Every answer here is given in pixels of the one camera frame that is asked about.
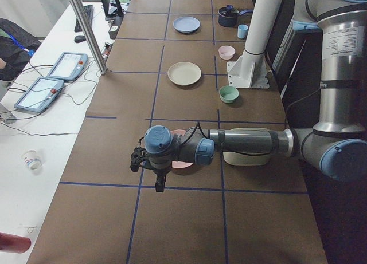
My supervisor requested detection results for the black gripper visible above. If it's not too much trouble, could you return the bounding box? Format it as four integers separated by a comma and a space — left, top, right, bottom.
150, 161, 171, 192

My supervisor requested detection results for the black keyboard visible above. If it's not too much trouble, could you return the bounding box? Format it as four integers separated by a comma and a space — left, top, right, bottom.
74, 5, 95, 33

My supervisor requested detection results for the cream toaster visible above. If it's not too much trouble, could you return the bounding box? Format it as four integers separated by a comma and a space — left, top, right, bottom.
222, 127, 272, 167

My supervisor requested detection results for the red cylinder bottle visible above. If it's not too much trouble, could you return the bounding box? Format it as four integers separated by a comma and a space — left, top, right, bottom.
1, 233, 31, 254

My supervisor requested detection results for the far teach pendant tablet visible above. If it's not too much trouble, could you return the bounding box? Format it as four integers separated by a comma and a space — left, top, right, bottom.
47, 52, 88, 82

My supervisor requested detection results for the green bowl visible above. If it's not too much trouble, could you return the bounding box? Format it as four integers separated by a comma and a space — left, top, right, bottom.
219, 85, 239, 104

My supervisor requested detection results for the pink bowl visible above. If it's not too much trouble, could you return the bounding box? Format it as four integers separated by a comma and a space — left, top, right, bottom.
218, 45, 236, 60

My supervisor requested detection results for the black box with label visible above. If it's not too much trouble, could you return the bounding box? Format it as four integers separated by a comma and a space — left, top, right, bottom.
108, 25, 120, 40

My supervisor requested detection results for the cream plate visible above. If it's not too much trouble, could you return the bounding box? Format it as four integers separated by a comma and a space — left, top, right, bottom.
167, 62, 201, 86

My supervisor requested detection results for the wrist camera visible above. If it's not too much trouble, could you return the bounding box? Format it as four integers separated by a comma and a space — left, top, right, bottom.
130, 147, 145, 172

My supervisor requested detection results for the pink plate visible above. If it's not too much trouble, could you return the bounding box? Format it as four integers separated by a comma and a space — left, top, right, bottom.
170, 129, 192, 169

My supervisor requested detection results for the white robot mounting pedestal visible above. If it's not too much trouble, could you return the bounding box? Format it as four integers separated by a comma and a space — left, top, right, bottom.
227, 0, 282, 89

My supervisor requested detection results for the teach pendant tablet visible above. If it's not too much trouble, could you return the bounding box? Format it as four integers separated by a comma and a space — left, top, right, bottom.
47, 52, 88, 82
14, 77, 64, 113

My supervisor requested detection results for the person in dark jacket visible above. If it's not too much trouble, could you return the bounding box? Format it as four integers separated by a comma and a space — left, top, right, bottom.
1, 18, 41, 81

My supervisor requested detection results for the aluminium frame post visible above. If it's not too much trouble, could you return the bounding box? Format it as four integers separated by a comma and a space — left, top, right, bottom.
69, 0, 108, 76

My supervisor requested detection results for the blue plate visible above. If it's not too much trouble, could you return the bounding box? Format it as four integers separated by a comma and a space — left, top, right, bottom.
173, 16, 201, 34

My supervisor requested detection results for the light blue cup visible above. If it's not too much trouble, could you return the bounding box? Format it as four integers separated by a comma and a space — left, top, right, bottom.
237, 24, 249, 39

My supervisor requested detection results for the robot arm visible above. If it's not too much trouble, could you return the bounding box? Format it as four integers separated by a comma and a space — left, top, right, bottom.
130, 0, 366, 192

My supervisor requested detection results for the dark blue pot with lid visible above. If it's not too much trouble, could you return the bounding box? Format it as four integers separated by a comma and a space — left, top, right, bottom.
218, 5, 253, 27

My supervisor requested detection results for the black computer mouse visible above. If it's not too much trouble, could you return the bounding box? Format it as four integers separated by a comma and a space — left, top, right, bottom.
74, 35, 86, 44

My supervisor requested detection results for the paper cup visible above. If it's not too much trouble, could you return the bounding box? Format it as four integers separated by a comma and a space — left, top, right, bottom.
22, 150, 41, 170

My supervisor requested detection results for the near teach pendant tablet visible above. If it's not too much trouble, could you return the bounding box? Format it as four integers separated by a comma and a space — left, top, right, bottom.
14, 77, 64, 113

